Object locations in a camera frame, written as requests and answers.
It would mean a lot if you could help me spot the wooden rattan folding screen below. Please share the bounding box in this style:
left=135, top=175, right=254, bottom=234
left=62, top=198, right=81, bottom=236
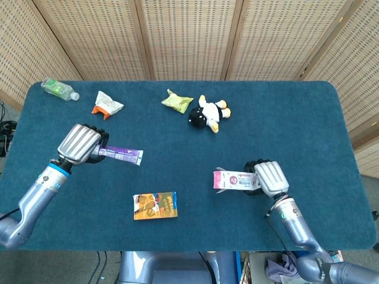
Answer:
left=0, top=0, right=379, bottom=178

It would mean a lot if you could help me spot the black equipment with cables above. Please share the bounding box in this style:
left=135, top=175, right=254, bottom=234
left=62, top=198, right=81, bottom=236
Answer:
left=0, top=100, right=18, bottom=158

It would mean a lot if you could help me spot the black floor cable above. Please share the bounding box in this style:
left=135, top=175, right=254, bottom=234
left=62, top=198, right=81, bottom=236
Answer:
left=88, top=251, right=109, bottom=284

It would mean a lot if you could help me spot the white orange snack bag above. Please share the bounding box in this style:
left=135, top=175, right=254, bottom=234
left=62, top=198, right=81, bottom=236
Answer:
left=91, top=90, right=124, bottom=121

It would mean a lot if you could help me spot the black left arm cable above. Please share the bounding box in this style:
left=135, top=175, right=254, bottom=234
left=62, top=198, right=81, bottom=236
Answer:
left=0, top=208, right=21, bottom=221

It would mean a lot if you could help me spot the grey-blue robot torso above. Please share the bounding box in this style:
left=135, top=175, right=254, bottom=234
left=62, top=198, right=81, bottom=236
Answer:
left=117, top=250, right=239, bottom=284

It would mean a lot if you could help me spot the purple cloth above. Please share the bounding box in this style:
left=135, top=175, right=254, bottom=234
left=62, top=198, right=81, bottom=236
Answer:
left=265, top=251, right=303, bottom=280

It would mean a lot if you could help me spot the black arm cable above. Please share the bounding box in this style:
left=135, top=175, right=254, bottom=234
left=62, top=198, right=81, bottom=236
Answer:
left=265, top=211, right=297, bottom=258
left=0, top=208, right=21, bottom=221

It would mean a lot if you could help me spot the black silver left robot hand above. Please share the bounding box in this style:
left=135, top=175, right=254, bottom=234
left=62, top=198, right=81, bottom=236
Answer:
left=56, top=123, right=110, bottom=166

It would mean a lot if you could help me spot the purple white toothpaste tube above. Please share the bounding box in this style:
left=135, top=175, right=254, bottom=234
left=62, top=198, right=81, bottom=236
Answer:
left=91, top=144, right=144, bottom=167

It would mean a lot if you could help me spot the clear bottle with green label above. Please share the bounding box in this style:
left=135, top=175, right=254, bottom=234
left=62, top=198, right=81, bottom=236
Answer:
left=40, top=78, right=80, bottom=102

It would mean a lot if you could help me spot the white pink toothpaste box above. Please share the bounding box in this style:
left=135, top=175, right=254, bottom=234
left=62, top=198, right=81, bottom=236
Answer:
left=212, top=167, right=261, bottom=195

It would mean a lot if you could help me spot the yellow-green snack bag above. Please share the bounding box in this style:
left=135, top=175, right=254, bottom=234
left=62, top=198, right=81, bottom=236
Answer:
left=161, top=88, right=194, bottom=114

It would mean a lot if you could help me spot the orange snack packet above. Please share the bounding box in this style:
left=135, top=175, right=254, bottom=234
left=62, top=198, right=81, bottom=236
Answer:
left=132, top=191, right=179, bottom=221

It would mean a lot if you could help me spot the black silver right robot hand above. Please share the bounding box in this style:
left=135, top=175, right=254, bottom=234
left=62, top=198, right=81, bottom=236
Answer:
left=243, top=159, right=290, bottom=198

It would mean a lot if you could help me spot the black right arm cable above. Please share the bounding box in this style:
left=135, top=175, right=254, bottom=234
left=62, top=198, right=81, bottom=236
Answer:
left=265, top=211, right=297, bottom=258

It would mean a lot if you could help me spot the black white plush toy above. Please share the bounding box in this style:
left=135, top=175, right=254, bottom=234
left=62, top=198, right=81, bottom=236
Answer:
left=188, top=94, right=232, bottom=134

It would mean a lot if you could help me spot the blue table mat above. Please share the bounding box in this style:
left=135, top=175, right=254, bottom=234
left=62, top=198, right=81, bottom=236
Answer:
left=0, top=80, right=377, bottom=252

